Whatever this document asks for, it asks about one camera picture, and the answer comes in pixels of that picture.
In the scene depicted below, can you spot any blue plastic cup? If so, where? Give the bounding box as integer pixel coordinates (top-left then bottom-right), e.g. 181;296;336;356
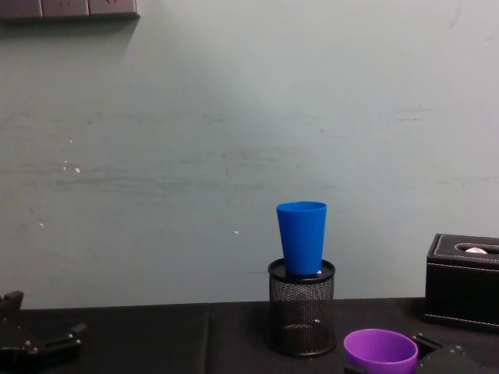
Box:
275;200;328;277

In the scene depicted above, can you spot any black table cloth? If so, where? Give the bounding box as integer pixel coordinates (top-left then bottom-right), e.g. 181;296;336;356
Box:
0;297;499;374

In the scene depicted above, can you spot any black mesh pen holder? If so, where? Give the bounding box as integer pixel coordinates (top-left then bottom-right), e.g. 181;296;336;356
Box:
267;256;338;359

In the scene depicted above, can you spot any purple plastic cup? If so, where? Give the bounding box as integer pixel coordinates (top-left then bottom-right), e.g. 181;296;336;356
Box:
343;328;419;374

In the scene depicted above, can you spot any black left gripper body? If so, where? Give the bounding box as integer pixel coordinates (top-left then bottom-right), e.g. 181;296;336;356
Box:
0;343;82;372

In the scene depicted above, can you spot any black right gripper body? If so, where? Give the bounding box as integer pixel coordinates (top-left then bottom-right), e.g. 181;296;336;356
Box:
416;345;493;374

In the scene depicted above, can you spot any black leather tissue box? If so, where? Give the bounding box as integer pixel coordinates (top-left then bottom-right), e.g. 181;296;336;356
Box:
423;232;499;334

